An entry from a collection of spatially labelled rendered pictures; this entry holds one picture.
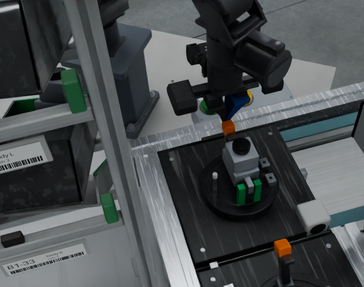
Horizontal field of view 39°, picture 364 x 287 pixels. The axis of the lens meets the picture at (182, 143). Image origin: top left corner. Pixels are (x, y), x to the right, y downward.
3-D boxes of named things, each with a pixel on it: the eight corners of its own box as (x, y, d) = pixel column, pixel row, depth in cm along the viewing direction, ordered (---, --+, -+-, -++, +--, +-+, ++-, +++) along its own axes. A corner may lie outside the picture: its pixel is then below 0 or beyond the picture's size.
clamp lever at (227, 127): (223, 153, 95) (220, 121, 90) (233, 150, 96) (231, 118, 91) (229, 166, 93) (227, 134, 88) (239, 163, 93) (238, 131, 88)
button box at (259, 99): (190, 118, 114) (189, 98, 110) (280, 95, 117) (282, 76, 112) (200, 141, 110) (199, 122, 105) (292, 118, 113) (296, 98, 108)
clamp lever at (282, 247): (276, 278, 80) (273, 240, 76) (288, 275, 80) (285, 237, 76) (285, 295, 77) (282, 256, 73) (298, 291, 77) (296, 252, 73)
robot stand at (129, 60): (106, 83, 129) (91, 17, 113) (160, 95, 125) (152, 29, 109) (78, 125, 120) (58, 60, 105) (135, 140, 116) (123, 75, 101)
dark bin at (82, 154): (16, 115, 78) (4, 68, 75) (103, 105, 79) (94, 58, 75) (-43, 218, 53) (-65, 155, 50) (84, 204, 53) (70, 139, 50)
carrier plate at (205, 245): (159, 160, 101) (158, 153, 100) (274, 130, 104) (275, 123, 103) (195, 269, 86) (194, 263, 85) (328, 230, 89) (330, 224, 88)
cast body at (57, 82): (37, 121, 74) (26, 74, 71) (56, 109, 78) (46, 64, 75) (85, 126, 71) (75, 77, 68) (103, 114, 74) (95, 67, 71)
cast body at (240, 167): (222, 159, 91) (222, 132, 86) (245, 152, 92) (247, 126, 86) (238, 197, 86) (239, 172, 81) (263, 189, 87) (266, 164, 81)
